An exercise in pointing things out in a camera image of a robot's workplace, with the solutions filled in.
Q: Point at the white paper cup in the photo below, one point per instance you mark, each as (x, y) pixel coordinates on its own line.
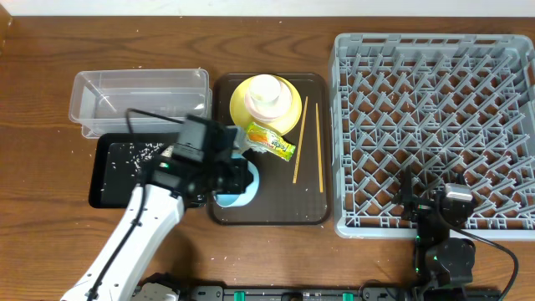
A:
(264, 90)

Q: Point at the brown serving tray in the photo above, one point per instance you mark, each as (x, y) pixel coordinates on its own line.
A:
(278, 201)

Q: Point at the grey dishwasher rack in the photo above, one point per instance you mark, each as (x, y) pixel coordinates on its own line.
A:
(441, 106)

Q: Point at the clear plastic bin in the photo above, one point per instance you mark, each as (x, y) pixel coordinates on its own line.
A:
(100, 99)

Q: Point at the wooden chopstick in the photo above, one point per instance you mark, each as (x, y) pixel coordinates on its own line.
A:
(300, 141)
(319, 151)

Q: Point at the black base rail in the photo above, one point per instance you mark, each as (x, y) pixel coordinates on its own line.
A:
(164, 287)

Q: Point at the light blue bowl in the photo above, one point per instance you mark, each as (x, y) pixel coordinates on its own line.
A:
(237, 182)

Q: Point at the pile of rice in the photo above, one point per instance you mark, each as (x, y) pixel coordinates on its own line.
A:
(132, 157)

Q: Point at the yellow snack wrapper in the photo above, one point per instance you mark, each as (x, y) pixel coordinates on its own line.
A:
(270, 141)

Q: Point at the yellow plate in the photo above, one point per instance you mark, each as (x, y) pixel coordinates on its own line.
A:
(282, 126)

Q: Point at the white napkin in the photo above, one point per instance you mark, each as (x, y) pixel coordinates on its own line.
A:
(253, 146)

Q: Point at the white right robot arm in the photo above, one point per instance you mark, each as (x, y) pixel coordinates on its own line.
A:
(440, 260)

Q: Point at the black tray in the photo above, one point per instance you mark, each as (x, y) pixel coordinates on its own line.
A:
(111, 188)

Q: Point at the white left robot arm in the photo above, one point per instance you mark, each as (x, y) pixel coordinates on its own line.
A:
(151, 214)

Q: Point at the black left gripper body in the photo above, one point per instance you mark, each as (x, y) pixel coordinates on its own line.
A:
(236, 176)

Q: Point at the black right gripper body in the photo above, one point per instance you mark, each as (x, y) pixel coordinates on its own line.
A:
(418, 211)

